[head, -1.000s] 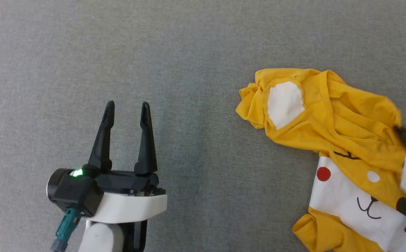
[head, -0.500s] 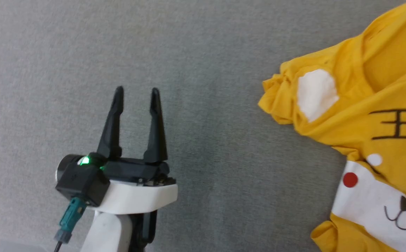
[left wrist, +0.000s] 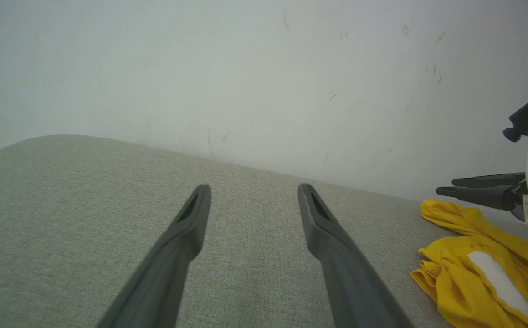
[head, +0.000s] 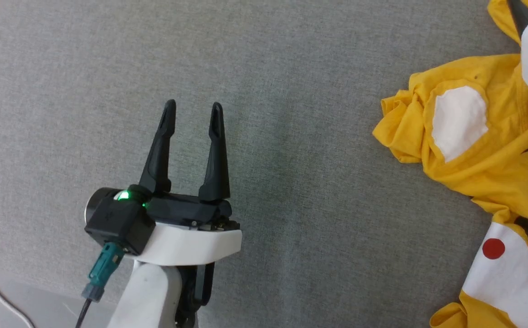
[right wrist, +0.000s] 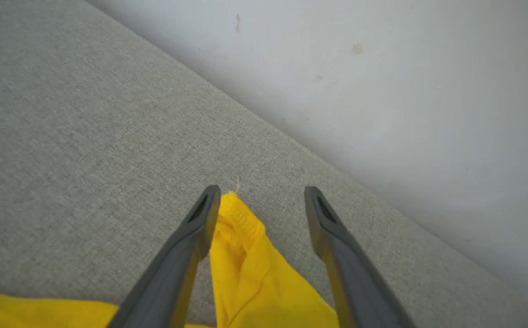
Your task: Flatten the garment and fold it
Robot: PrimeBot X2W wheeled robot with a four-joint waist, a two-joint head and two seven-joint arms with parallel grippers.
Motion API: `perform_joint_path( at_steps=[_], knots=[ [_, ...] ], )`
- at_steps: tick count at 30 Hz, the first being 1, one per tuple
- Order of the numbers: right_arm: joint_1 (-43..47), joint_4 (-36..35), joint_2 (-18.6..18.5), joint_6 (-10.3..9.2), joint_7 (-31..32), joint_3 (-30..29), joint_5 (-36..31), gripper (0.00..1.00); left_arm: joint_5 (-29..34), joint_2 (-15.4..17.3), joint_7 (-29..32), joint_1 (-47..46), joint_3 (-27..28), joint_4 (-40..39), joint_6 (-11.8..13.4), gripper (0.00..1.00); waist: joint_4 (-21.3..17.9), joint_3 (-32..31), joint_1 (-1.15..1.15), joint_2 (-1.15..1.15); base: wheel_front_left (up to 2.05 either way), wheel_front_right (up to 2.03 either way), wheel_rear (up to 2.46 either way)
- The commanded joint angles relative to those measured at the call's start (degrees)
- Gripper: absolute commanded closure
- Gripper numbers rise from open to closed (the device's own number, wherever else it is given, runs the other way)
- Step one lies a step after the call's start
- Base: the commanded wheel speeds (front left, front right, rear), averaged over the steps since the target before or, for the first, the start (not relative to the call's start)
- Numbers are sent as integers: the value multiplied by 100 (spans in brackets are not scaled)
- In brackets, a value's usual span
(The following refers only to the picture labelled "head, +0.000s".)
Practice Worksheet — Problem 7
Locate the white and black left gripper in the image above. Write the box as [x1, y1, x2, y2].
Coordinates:
[134, 99, 243, 267]

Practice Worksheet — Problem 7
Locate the yellow t-shirt with white print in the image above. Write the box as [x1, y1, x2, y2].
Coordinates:
[372, 0, 528, 328]

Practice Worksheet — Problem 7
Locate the black round left gripper motor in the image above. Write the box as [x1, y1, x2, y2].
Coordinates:
[84, 189, 112, 224]

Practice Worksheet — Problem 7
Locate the teal left camera cable plug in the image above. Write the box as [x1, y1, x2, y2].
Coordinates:
[81, 242, 126, 302]

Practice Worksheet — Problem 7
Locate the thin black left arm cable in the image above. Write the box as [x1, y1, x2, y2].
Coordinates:
[75, 297, 95, 328]

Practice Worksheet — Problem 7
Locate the thin white floor cable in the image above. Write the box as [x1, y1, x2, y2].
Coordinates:
[0, 271, 36, 328]

